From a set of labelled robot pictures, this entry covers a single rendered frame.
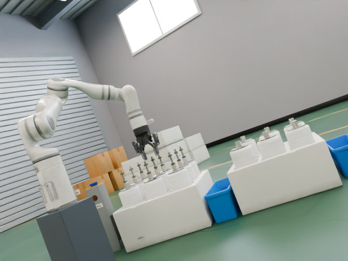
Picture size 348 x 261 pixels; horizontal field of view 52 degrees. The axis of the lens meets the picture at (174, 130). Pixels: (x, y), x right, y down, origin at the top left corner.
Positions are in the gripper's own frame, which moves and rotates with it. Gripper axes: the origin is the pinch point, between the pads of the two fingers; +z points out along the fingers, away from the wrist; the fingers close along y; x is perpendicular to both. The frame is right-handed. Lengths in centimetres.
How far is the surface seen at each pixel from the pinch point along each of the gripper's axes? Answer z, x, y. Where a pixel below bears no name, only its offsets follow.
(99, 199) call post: 10.4, -17.4, -23.6
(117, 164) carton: -4, 293, -251
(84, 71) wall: -237, 519, -425
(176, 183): 14.6, -12.7, 15.2
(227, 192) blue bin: 24.8, -9.4, 34.0
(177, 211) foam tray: 25.5, -16.3, 13.1
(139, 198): 15.7, -14.8, -3.8
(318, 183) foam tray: 32, -3, 67
